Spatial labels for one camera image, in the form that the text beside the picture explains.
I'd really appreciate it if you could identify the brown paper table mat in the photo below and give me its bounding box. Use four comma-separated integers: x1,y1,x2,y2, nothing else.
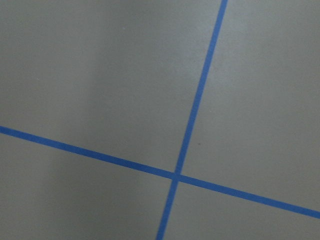
0,0,320,240

